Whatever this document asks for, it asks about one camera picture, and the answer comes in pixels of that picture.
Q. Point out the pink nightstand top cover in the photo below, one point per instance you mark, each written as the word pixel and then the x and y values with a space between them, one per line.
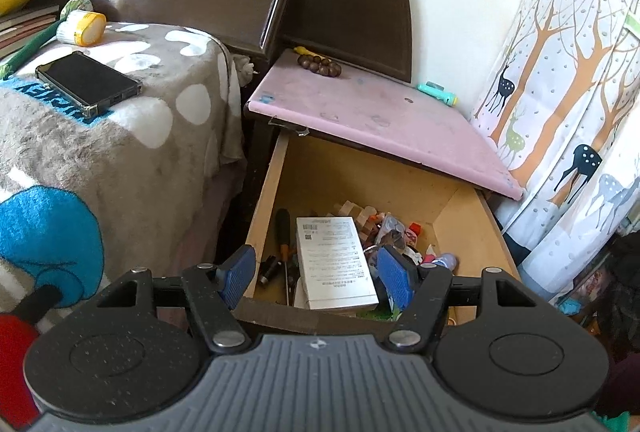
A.
pixel 375 117

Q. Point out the stack of books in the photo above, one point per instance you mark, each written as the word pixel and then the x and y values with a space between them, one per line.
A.
pixel 20 25

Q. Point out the dark plaid cloth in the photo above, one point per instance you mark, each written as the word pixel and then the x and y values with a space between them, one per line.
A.
pixel 620 292

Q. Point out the teal flashlight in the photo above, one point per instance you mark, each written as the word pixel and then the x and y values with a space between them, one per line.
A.
pixel 437 94

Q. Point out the grey spotted cartoon blanket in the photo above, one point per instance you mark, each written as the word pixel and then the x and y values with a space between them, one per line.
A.
pixel 125 172

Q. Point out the deer print fabric wardrobe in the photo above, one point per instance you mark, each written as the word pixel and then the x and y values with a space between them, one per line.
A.
pixel 570 87

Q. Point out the wooden block puzzle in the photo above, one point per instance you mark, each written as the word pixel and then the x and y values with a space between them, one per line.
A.
pixel 360 217

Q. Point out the white printed box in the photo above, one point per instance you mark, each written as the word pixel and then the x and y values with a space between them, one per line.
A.
pixel 335 262

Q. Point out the reddish garment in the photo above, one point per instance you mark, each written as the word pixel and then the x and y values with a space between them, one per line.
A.
pixel 15 372

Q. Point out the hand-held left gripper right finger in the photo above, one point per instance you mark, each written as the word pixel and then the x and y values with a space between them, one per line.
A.
pixel 395 274

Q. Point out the small yellow object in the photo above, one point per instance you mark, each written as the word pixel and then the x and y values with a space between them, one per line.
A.
pixel 302 50

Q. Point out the black smartphone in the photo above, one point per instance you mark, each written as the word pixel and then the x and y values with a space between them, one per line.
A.
pixel 87 82

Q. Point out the green stick toy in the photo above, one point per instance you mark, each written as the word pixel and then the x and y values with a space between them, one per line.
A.
pixel 30 45

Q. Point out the white and yellow container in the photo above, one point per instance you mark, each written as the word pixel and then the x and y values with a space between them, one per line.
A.
pixel 82 27

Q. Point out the small black flashlight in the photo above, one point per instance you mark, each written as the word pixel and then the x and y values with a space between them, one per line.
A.
pixel 268 269

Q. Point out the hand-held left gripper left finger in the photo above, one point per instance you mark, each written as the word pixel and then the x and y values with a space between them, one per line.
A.
pixel 237 274

